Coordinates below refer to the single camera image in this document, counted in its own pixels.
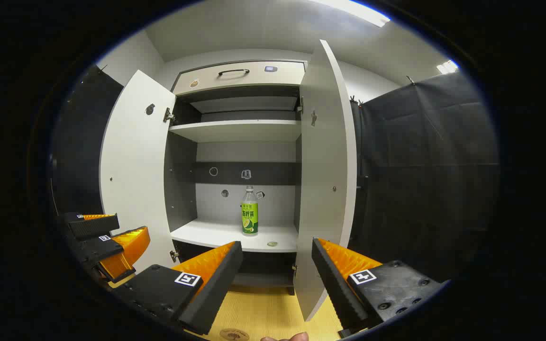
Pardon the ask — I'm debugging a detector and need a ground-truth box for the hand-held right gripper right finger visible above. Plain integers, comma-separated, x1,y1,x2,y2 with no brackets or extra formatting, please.
311,238,451,332

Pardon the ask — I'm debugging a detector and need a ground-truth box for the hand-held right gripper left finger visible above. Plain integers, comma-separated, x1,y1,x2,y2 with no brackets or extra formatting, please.
112,241,244,336

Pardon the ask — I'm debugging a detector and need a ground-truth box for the grey cabinet door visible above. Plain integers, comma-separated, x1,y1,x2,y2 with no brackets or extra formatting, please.
99,70,178,276
293,39,358,323

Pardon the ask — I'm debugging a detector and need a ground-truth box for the green label drink bottle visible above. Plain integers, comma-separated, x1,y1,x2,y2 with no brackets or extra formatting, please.
241,186,259,236

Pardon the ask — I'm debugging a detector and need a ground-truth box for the black backdrop cloth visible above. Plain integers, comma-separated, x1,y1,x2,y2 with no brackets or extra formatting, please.
50,64,499,285

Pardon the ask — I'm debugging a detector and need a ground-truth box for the large ceiling light panel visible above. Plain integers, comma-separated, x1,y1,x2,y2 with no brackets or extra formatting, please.
311,0,391,27

